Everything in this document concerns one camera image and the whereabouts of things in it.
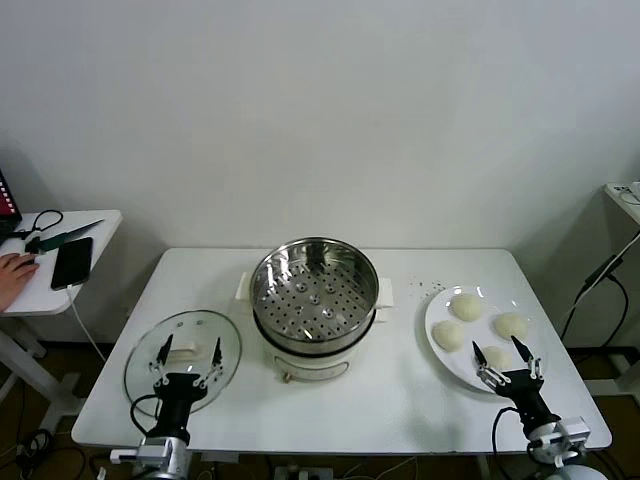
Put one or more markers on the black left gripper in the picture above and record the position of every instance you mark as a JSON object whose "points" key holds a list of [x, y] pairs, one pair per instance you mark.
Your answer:
{"points": [[175, 400]]}

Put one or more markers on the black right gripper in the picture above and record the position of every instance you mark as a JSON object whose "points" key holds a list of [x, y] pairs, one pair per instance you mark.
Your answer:
{"points": [[522, 395]]}

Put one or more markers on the white steamed baozi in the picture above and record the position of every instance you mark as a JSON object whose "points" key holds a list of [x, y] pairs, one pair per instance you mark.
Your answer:
{"points": [[511, 325], [447, 336], [497, 356], [466, 306]]}

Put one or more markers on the round glass pot lid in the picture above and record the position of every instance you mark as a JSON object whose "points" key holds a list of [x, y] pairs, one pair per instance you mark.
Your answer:
{"points": [[150, 345]]}

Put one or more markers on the perforated steel steamer basket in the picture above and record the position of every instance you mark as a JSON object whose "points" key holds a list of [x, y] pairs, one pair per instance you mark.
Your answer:
{"points": [[310, 305]]}

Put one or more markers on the bare person hand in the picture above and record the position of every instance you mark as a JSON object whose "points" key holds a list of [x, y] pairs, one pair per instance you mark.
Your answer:
{"points": [[15, 277]]}

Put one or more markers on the large white plate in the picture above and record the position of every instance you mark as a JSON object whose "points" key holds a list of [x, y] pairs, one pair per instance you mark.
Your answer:
{"points": [[450, 370]]}

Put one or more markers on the cream electric cooker base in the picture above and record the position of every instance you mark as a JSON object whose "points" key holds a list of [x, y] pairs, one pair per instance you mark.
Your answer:
{"points": [[310, 362]]}

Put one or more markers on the black smartphone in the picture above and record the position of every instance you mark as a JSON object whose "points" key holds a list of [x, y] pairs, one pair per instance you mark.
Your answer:
{"points": [[72, 262]]}

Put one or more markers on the white side table with laptop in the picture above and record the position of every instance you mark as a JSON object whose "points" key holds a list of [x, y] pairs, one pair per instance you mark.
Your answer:
{"points": [[102, 225]]}

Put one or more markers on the grey floor power strip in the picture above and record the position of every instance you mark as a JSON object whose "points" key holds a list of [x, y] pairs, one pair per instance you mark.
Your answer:
{"points": [[305, 473]]}

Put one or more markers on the white side table with power strip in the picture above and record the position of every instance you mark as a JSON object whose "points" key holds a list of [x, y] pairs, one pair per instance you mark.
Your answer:
{"points": [[629, 212]]}

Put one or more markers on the white power strip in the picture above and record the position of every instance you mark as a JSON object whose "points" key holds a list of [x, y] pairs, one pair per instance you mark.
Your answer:
{"points": [[625, 192]]}

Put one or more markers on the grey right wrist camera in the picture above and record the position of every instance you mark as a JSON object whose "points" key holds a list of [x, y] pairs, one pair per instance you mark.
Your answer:
{"points": [[572, 434]]}

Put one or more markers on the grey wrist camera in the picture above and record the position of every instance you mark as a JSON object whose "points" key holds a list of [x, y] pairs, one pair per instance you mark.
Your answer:
{"points": [[572, 434], [145, 452]]}

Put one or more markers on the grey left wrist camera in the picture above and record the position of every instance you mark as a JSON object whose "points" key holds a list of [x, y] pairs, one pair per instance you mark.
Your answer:
{"points": [[145, 452]]}

